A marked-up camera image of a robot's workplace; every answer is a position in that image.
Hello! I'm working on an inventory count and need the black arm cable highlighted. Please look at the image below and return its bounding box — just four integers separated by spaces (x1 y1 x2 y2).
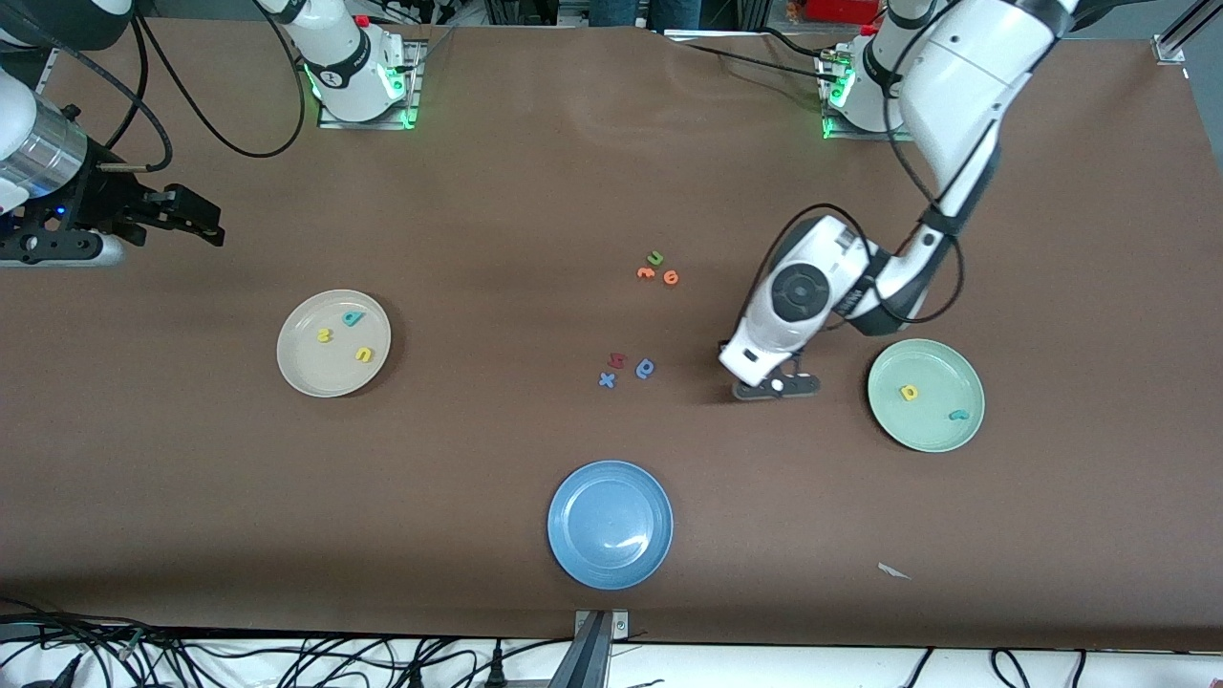
38 10 307 173
721 29 1004 359

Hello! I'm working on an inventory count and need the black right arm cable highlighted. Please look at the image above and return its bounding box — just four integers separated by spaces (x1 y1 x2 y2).
38 10 307 173

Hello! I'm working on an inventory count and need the grey metal support beam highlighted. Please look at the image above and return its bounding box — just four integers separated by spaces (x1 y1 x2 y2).
549 609 632 688

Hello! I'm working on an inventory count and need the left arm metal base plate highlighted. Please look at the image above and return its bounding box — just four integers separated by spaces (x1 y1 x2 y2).
822 43 923 141

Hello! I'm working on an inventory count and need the red box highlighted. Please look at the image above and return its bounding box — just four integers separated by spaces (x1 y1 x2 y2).
805 0 885 25

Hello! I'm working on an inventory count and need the black base cable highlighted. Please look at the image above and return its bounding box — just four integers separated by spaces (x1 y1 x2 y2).
669 27 832 82

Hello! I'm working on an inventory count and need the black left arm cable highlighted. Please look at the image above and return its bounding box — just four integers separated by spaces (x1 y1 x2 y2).
721 29 1004 359

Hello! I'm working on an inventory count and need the green round plate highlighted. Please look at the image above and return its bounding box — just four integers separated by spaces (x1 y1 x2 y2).
867 339 986 454

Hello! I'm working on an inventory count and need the black floor cable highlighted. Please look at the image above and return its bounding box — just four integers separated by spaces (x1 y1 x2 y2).
0 597 202 688

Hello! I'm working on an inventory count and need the beige round plate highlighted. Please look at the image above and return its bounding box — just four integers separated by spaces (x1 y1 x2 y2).
276 290 393 398

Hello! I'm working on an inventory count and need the blue round plate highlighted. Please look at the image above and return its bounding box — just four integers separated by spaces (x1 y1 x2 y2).
547 461 675 591

